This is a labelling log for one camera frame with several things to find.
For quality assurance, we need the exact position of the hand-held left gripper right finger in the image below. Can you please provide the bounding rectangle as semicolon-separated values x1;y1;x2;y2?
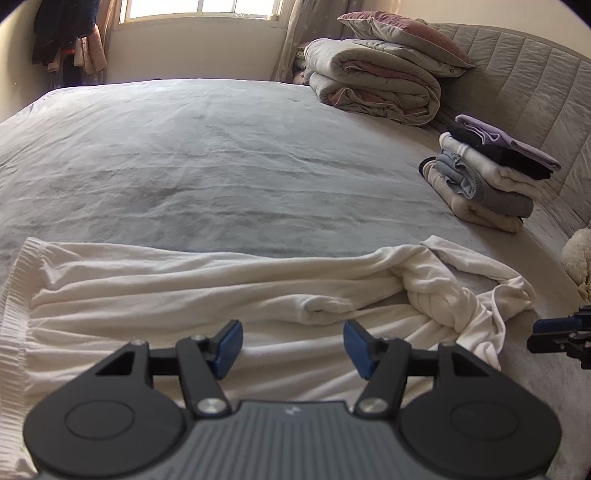
343;319;495;421

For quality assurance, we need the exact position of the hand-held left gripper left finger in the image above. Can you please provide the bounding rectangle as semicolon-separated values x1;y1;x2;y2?
95;319;244;420

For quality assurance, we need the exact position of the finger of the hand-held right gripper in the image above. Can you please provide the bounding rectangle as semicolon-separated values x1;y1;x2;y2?
532;305;591;335
526;331;591;370

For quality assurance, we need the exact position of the white garment with ribbed hem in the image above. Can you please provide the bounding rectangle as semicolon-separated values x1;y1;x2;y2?
0;234;537;480

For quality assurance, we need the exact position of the stack of folded clothes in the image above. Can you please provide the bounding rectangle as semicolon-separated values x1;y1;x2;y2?
419;114;562;233

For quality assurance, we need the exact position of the cream plush toy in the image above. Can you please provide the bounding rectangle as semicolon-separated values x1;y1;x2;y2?
560;227;591;301

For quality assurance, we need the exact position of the grey bed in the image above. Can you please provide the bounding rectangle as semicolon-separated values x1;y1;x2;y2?
0;78;591;480

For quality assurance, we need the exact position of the grey padded headboard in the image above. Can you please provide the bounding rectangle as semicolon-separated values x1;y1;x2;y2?
433;23;591;241

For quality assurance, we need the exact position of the folded grey pink quilt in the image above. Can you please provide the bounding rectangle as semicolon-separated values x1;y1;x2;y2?
302;38;443;126

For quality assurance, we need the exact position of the pink patterned pillow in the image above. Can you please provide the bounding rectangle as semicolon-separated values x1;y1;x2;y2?
294;41;315;85

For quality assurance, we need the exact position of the grey pink pillow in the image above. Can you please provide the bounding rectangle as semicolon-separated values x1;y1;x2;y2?
337;10;476;79

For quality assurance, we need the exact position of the beige patterned curtain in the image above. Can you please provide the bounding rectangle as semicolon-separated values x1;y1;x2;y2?
274;0;320;84

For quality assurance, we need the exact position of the pink hanging garment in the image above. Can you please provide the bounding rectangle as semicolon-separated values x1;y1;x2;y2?
73;34;108;75

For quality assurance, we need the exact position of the window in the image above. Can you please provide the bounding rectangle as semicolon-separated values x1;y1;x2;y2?
117;0;284;26

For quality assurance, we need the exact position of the beige plain curtain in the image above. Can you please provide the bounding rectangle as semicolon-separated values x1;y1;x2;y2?
99;0;123;51

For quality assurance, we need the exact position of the dark hanging coat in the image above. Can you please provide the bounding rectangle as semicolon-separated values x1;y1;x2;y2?
31;0;105;66

